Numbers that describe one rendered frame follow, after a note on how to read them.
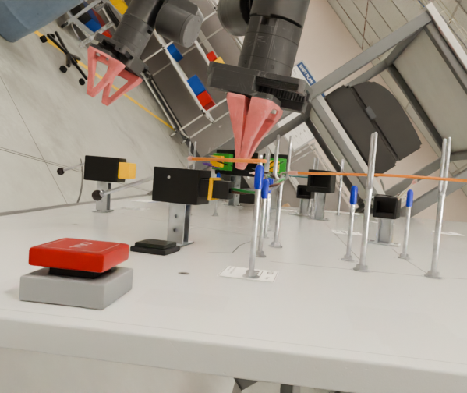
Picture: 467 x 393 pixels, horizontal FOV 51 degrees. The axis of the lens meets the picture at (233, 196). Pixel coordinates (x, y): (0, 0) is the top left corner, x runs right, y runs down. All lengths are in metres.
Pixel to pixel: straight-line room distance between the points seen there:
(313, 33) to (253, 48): 8.26
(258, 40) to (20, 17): 3.64
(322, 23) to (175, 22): 7.99
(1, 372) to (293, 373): 0.53
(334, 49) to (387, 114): 7.08
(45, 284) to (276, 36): 0.32
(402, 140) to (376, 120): 0.10
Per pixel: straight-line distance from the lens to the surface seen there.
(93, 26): 6.30
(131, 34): 0.90
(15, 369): 0.77
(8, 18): 4.12
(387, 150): 1.60
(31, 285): 0.34
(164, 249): 0.52
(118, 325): 0.29
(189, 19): 0.87
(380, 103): 1.60
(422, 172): 2.10
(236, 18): 0.58
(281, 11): 0.52
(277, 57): 0.51
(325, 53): 8.63
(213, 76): 0.51
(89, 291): 0.32
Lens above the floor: 1.26
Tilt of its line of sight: 7 degrees down
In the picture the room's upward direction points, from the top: 57 degrees clockwise
